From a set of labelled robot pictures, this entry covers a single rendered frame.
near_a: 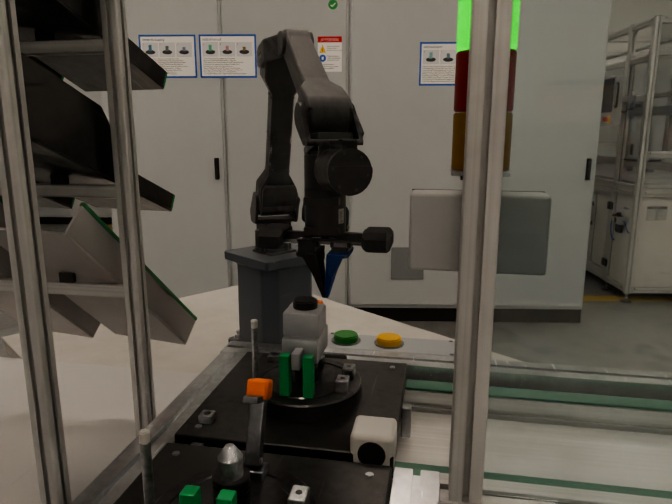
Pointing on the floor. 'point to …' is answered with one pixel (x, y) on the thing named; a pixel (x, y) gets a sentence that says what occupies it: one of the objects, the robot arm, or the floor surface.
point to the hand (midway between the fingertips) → (325, 273)
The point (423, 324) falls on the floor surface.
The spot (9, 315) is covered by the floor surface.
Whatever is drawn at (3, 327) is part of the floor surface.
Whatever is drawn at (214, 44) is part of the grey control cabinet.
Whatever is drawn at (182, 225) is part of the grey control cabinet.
